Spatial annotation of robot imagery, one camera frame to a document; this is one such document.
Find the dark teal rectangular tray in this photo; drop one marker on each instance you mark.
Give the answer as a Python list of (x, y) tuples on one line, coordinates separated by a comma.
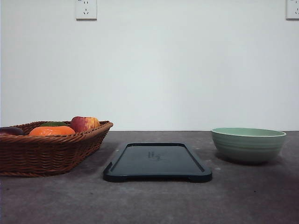
[(156, 162)]

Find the green fruit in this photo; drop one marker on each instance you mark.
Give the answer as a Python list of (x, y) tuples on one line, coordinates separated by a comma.
[(54, 124)]

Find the white wall socket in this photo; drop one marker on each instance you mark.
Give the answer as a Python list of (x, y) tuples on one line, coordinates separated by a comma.
[(292, 10), (86, 11)]

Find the white wall socket right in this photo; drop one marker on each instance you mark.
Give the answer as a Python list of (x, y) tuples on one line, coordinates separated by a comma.
[(292, 10)]

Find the white wall socket left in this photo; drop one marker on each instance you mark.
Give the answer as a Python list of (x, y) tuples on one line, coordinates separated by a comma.
[(86, 11)]

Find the light green ceramic bowl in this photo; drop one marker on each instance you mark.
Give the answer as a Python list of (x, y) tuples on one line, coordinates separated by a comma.
[(248, 144)]

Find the dark purple fruit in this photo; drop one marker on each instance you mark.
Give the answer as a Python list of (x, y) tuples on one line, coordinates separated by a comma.
[(11, 130)]

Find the red yellow apple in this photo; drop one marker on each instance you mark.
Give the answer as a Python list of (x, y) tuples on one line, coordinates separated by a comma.
[(80, 123)]

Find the orange tangerine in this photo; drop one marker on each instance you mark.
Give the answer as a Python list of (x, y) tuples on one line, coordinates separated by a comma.
[(52, 131)]

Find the brown wicker basket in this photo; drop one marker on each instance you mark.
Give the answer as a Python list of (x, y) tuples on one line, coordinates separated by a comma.
[(48, 148)]

